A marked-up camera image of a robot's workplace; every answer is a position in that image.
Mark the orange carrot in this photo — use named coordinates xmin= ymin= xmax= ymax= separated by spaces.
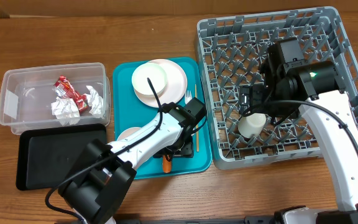
xmin=162 ymin=156 xmax=172 ymax=174

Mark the white plastic cup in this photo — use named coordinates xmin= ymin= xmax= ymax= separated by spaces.
xmin=237 ymin=113 xmax=267 ymax=138

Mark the bowl with nuts and crumbs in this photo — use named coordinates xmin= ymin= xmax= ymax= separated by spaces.
xmin=117 ymin=127 xmax=140 ymax=141

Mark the white napkin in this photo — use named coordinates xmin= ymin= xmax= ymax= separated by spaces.
xmin=51 ymin=97 xmax=80 ymax=126
xmin=85 ymin=85 xmax=104 ymax=118

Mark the red snack wrapper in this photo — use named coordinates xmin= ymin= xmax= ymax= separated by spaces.
xmin=54 ymin=76 xmax=89 ymax=113

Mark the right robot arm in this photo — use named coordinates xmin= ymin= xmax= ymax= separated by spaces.
xmin=241 ymin=37 xmax=358 ymax=223

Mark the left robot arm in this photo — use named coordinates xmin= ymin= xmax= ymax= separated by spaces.
xmin=58 ymin=98 xmax=206 ymax=223

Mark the grey dishwasher rack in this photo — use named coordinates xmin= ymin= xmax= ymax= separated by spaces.
xmin=196 ymin=7 xmax=358 ymax=170

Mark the white plastic fork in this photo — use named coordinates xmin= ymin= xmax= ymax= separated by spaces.
xmin=185 ymin=90 xmax=193 ymax=104

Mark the large white plate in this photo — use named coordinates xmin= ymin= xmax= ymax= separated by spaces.
xmin=134 ymin=59 xmax=188 ymax=108

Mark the wooden chopstick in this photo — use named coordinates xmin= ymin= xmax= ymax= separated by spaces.
xmin=195 ymin=84 xmax=199 ymax=152

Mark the teal serving tray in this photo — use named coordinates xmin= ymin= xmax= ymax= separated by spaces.
xmin=112 ymin=57 xmax=212 ymax=180

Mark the small white plate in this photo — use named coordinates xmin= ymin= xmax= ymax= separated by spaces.
xmin=132 ymin=62 xmax=167 ymax=96

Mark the black plastic tray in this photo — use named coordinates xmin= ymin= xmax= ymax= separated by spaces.
xmin=16 ymin=124 xmax=107 ymax=191

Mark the clear plastic storage bin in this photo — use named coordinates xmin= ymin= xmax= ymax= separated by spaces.
xmin=0 ymin=62 xmax=111 ymax=135

